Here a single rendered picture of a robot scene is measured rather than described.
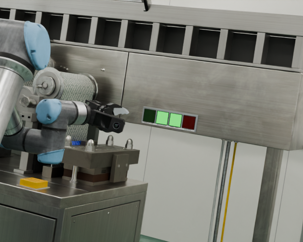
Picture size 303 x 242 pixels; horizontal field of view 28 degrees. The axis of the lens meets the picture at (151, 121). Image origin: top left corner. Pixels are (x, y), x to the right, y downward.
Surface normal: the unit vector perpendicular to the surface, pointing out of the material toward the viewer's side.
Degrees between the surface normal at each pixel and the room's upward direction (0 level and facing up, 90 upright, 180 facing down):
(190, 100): 90
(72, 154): 90
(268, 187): 90
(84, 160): 90
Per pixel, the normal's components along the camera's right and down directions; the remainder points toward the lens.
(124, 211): 0.89, 0.16
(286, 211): -0.43, -0.01
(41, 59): 0.97, 0.04
